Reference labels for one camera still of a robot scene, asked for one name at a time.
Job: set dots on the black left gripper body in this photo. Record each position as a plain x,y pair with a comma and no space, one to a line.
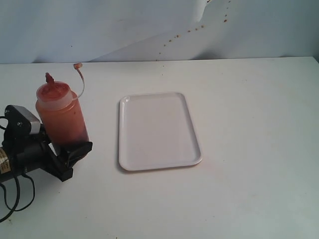
34,155

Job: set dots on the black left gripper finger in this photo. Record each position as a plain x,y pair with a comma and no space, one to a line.
43,135
70,154

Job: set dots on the red sauce squeeze bottle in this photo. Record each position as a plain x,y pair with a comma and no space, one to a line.
60,111

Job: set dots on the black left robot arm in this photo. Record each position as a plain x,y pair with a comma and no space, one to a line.
9,144

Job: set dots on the white rectangular plastic tray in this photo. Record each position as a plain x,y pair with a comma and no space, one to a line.
156,132

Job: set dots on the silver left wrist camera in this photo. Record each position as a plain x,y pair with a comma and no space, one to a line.
21,122

